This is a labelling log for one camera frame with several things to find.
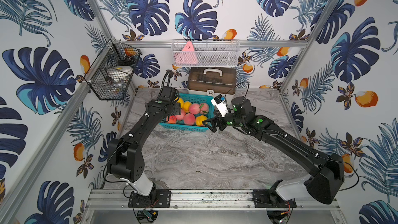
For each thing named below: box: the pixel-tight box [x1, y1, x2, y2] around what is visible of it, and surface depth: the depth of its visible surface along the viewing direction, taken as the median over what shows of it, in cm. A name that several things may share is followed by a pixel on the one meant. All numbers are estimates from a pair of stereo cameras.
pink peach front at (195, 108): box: [189, 103, 201, 115], surface depth 101 cm
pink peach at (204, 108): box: [199, 102, 209, 115], surface depth 103 cm
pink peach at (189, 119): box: [182, 113, 196, 126], surface depth 100 cm
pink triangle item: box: [175, 40, 198, 65], surface depth 92 cm
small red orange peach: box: [168, 115, 177, 124], surface depth 99 cm
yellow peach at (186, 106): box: [182, 100, 192, 113], surface depth 103 cm
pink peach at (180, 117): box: [175, 108, 187, 121], surface depth 101 cm
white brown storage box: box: [187, 66, 237, 98], surface depth 103 cm
